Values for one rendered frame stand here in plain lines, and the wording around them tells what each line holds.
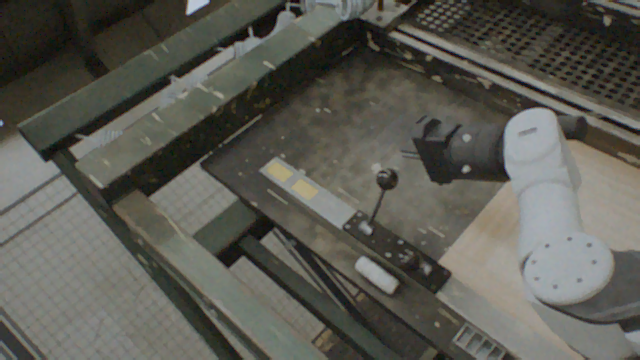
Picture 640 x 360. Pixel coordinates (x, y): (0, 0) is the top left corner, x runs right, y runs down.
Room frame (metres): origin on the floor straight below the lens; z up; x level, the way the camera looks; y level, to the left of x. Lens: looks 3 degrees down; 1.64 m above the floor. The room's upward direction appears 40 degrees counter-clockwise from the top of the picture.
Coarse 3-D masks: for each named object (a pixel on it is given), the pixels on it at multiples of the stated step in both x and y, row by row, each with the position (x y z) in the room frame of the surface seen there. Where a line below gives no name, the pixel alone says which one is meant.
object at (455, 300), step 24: (264, 168) 1.00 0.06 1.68; (288, 168) 1.00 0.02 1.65; (288, 192) 0.96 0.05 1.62; (312, 216) 0.95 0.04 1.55; (336, 216) 0.91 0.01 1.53; (384, 264) 0.85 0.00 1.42; (408, 288) 0.84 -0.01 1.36; (456, 288) 0.79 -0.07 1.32; (456, 312) 0.77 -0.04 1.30; (480, 312) 0.76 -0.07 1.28; (504, 312) 0.76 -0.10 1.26; (504, 336) 0.73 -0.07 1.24; (528, 336) 0.73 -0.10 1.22
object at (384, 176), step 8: (376, 176) 0.83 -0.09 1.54; (384, 176) 0.81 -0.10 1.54; (392, 176) 0.81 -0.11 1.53; (384, 184) 0.81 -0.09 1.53; (392, 184) 0.81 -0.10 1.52; (384, 192) 0.83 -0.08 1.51; (376, 200) 0.84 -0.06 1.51; (376, 208) 0.85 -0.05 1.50; (360, 224) 0.87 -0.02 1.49; (368, 224) 0.86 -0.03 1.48; (368, 232) 0.86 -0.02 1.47
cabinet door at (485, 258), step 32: (576, 160) 0.97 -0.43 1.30; (608, 160) 0.96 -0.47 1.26; (512, 192) 0.93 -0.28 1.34; (576, 192) 0.92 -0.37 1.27; (608, 192) 0.92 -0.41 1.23; (480, 224) 0.89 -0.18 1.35; (512, 224) 0.88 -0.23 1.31; (608, 224) 0.87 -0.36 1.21; (448, 256) 0.85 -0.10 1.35; (480, 256) 0.85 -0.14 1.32; (512, 256) 0.85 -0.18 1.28; (480, 288) 0.81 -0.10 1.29; (512, 288) 0.80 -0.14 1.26
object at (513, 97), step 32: (384, 0) 1.25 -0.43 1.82; (384, 32) 1.22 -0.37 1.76; (416, 32) 1.21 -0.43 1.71; (416, 64) 1.20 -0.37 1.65; (448, 64) 1.13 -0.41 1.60; (480, 64) 1.11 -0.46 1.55; (480, 96) 1.12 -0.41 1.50; (512, 96) 1.05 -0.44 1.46; (544, 96) 1.02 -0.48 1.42; (576, 96) 1.01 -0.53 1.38; (608, 128) 0.95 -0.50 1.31
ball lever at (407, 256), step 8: (408, 248) 0.72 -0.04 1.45; (400, 256) 0.71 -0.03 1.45; (408, 256) 0.70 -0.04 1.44; (416, 256) 0.71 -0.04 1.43; (400, 264) 0.71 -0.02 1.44; (408, 264) 0.70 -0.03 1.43; (416, 264) 0.70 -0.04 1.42; (424, 264) 0.80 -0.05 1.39; (408, 272) 0.71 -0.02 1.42; (424, 272) 0.80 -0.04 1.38
